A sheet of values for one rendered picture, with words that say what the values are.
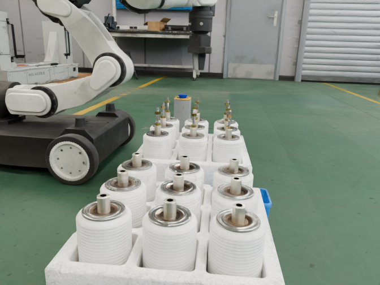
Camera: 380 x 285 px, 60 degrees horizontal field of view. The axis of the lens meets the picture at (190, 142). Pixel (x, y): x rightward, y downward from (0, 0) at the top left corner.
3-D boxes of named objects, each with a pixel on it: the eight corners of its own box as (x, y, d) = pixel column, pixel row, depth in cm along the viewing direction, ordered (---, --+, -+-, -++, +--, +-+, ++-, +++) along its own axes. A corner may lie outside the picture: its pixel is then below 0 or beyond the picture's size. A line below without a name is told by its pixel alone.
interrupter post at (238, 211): (230, 225, 55) (232, 207, 54) (230, 218, 58) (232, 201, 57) (245, 226, 55) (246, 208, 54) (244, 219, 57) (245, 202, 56)
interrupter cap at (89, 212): (74, 221, 55) (73, 217, 55) (91, 201, 62) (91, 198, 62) (118, 224, 54) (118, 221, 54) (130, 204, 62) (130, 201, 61)
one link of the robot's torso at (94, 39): (107, 95, 137) (26, 6, 131) (120, 90, 154) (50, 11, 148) (132, 70, 133) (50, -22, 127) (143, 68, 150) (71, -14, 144)
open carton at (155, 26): (150, 32, 584) (150, 18, 578) (171, 32, 571) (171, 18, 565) (142, 31, 558) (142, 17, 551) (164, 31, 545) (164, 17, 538)
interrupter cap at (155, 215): (143, 227, 54) (143, 223, 54) (152, 205, 61) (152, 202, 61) (189, 230, 53) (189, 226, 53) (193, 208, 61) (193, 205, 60)
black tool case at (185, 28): (164, 32, 566) (165, 25, 563) (188, 33, 568) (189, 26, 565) (164, 31, 534) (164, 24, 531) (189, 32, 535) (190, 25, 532)
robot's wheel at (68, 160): (47, 184, 129) (42, 134, 124) (53, 178, 134) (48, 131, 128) (95, 188, 127) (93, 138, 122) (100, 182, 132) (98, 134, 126)
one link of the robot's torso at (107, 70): (14, 94, 141) (109, 47, 131) (40, 89, 160) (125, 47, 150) (33, 127, 144) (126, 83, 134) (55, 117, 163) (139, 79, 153)
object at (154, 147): (174, 188, 112) (175, 137, 107) (146, 190, 109) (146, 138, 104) (167, 177, 121) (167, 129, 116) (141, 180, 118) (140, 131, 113)
